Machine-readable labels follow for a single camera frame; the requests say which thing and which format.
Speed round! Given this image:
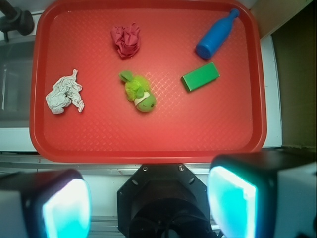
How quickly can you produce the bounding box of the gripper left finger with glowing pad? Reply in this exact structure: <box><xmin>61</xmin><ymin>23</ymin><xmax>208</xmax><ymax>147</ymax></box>
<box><xmin>0</xmin><ymin>169</ymin><xmax>92</xmax><ymax>238</ymax></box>

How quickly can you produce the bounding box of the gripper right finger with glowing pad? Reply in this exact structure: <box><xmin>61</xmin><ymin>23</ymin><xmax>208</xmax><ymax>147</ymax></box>
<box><xmin>207</xmin><ymin>149</ymin><xmax>317</xmax><ymax>238</ymax></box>

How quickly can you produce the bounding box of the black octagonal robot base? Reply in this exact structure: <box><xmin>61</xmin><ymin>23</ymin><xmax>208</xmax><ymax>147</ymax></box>
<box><xmin>117</xmin><ymin>164</ymin><xmax>218</xmax><ymax>238</ymax></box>

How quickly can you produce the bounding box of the blue plastic bottle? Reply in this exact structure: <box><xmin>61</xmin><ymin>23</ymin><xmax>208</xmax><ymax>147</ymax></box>
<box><xmin>196</xmin><ymin>8</ymin><xmax>240</xmax><ymax>60</ymax></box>

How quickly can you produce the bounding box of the crumpled white paper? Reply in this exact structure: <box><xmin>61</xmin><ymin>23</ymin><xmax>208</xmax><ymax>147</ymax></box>
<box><xmin>45</xmin><ymin>69</ymin><xmax>85</xmax><ymax>115</ymax></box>

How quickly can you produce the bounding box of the green rectangular block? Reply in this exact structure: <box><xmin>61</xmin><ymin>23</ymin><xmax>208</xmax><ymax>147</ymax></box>
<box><xmin>181</xmin><ymin>62</ymin><xmax>220</xmax><ymax>92</ymax></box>

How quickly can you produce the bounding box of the green plush fish toy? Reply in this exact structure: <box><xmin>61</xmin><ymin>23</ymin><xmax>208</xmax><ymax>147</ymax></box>
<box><xmin>119</xmin><ymin>70</ymin><xmax>157</xmax><ymax>113</ymax></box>

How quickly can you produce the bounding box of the crumpled red paper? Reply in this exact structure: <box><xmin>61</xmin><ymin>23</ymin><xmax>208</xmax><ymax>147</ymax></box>
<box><xmin>110</xmin><ymin>23</ymin><xmax>141</xmax><ymax>58</ymax></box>

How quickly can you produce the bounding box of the dark metal clamp knob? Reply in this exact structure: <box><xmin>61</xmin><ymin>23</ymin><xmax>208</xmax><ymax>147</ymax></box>
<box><xmin>0</xmin><ymin>0</ymin><xmax>35</xmax><ymax>42</ymax></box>

